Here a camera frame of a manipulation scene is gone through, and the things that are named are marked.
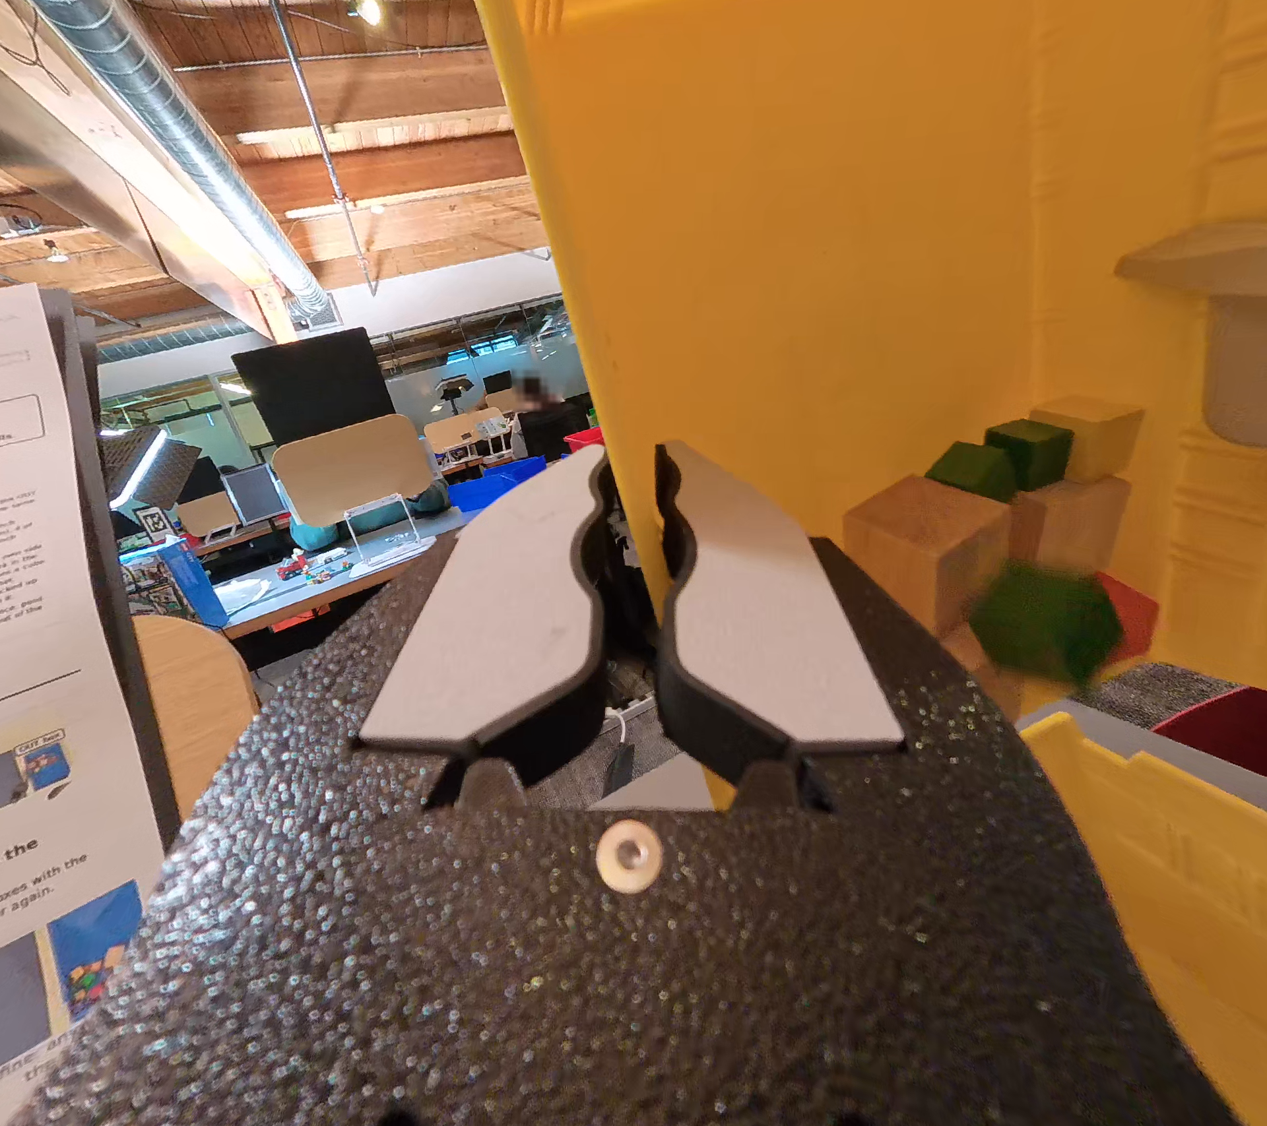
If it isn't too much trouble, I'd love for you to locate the grey monitor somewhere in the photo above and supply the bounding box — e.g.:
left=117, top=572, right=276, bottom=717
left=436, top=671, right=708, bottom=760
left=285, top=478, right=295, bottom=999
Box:
left=222, top=466, right=287, bottom=526

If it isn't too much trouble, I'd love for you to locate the small beige board on stand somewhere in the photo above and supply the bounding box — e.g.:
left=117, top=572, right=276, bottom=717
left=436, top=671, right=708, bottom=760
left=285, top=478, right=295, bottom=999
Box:
left=423, top=407, right=515, bottom=459

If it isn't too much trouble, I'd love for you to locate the silver air duct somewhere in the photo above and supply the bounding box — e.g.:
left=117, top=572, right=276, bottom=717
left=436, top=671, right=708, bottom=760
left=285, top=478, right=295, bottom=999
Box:
left=0, top=0, right=332, bottom=327

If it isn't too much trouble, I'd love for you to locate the yellow plastic box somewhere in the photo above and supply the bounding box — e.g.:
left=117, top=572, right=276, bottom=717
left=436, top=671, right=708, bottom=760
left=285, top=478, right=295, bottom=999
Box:
left=436, top=0, right=1267, bottom=1126

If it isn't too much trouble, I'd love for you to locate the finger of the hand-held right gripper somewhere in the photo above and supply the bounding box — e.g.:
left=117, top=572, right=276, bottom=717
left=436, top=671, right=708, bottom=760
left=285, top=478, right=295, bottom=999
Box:
left=1116, top=223, right=1267, bottom=448

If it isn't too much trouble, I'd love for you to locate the printed instruction sheet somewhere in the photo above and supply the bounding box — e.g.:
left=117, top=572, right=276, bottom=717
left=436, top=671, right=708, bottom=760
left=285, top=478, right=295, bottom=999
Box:
left=0, top=287, right=167, bottom=1093

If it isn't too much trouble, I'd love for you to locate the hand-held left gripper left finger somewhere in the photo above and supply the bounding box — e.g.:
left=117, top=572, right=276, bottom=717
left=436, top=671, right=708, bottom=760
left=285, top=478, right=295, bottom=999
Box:
left=356, top=446, right=612, bottom=789

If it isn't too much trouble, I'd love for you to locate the red box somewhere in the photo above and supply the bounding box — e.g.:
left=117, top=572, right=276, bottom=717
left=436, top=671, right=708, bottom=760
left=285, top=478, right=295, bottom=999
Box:
left=1152, top=685, right=1267, bottom=763

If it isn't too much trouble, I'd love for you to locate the blue cardboard box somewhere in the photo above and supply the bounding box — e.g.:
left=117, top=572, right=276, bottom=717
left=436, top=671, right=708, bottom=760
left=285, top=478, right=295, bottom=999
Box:
left=157, top=537, right=232, bottom=632

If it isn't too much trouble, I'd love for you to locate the pile of coloured wooden cubes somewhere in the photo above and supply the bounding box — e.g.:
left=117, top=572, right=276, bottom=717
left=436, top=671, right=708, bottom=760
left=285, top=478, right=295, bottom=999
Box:
left=842, top=398, right=1161, bottom=722

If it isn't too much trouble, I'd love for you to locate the long wooden desk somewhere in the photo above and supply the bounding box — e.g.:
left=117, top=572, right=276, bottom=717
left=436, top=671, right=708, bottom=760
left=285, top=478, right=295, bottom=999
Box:
left=213, top=504, right=467, bottom=643

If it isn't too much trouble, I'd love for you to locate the light wood panel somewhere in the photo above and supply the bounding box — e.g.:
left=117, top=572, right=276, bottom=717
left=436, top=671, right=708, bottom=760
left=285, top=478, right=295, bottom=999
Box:
left=133, top=617, right=261, bottom=821

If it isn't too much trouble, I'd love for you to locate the black partition panel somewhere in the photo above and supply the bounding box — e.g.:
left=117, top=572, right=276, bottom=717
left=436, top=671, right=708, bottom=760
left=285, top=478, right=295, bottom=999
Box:
left=232, top=327, right=397, bottom=448

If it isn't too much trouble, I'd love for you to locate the dark grey board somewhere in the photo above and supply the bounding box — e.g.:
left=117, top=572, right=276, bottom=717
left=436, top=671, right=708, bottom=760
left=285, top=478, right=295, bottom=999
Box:
left=39, top=290, right=183, bottom=850

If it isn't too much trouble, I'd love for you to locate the large beige board on stand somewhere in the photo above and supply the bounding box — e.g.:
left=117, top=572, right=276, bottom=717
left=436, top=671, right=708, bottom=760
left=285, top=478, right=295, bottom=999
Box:
left=269, top=415, right=447, bottom=569

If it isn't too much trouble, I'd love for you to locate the studio light panel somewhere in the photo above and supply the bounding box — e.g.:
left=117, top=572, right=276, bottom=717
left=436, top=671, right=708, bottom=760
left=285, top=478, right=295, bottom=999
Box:
left=102, top=426, right=204, bottom=511

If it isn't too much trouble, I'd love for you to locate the metal ceiling rod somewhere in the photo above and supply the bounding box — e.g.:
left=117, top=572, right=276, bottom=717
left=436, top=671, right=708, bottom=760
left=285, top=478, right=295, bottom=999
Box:
left=217, top=0, right=380, bottom=298

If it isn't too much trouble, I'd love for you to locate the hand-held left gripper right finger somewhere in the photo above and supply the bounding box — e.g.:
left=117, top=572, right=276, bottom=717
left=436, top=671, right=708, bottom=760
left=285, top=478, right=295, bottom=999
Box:
left=653, top=441, right=907, bottom=789

